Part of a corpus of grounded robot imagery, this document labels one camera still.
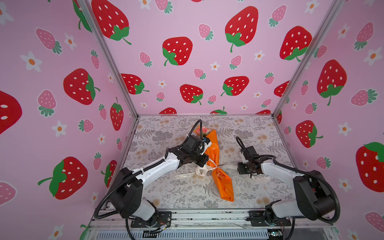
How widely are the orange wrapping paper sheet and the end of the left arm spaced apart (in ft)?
0.13

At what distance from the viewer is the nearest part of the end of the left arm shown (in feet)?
1.99

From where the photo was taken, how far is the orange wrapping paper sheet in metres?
0.76
